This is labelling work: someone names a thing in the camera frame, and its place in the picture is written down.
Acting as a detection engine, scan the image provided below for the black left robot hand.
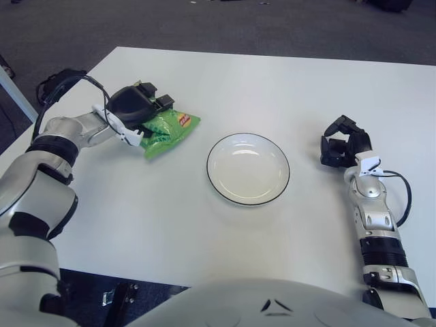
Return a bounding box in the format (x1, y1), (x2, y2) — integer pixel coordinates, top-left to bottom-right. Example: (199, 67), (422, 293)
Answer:
(106, 81), (176, 132)

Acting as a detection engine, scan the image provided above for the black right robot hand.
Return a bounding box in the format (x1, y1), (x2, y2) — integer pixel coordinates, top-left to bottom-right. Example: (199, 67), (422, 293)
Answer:
(319, 114), (373, 168)

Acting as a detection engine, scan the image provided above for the green snack chip bag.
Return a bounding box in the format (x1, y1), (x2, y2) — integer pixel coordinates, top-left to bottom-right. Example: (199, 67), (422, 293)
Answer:
(132, 80), (201, 161)

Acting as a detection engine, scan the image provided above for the white plate with black rim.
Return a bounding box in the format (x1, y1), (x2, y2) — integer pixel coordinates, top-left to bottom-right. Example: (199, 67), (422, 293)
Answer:
(206, 132), (292, 207)

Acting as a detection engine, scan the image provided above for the black bag on floor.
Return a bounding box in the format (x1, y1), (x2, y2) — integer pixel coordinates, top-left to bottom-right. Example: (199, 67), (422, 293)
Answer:
(35, 68), (88, 106)

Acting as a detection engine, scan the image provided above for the dark object on floor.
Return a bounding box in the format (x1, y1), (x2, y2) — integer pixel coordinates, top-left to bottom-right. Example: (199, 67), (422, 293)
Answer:
(369, 0), (411, 13)

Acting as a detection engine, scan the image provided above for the grey robot torso shell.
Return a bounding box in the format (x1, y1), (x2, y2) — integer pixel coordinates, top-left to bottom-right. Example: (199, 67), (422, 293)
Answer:
(129, 277), (436, 327)

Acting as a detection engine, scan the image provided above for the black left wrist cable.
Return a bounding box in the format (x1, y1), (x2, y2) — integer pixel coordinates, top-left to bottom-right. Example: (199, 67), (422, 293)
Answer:
(32, 74), (125, 137)

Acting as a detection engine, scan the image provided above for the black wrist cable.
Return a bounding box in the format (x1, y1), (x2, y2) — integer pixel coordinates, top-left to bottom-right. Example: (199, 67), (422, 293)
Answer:
(381, 172), (412, 226)
(32, 74), (125, 137)

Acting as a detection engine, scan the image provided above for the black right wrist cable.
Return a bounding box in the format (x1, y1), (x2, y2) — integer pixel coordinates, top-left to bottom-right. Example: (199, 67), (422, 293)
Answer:
(381, 172), (412, 226)

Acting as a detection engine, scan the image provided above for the black metal bracket with screws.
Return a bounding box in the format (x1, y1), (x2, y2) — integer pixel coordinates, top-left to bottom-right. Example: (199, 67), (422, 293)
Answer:
(102, 282), (139, 327)

